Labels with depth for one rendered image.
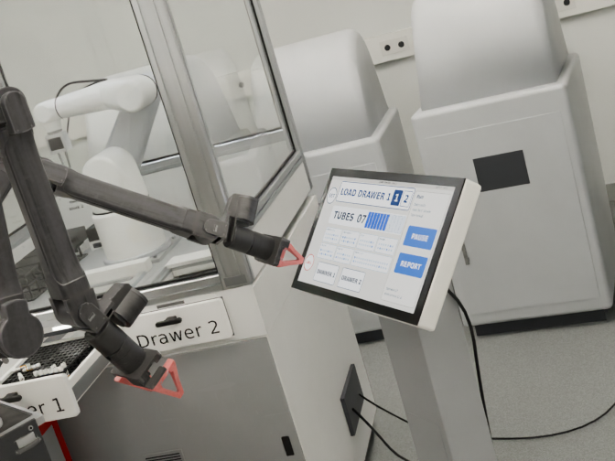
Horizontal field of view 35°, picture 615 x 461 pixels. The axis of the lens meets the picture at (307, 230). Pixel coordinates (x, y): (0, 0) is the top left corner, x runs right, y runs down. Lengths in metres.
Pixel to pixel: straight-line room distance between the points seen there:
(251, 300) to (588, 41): 3.29
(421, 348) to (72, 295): 0.82
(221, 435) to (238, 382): 0.18
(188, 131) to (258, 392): 0.73
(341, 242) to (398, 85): 3.39
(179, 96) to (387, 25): 3.19
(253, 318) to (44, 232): 0.97
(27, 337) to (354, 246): 0.81
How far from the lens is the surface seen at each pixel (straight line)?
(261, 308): 2.56
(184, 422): 2.75
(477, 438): 2.32
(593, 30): 5.42
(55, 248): 1.72
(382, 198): 2.15
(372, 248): 2.12
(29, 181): 1.70
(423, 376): 2.22
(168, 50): 2.42
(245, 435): 2.72
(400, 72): 5.54
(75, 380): 2.48
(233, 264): 2.51
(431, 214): 1.99
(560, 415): 3.49
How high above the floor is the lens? 1.68
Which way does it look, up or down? 15 degrees down
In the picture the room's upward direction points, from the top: 16 degrees counter-clockwise
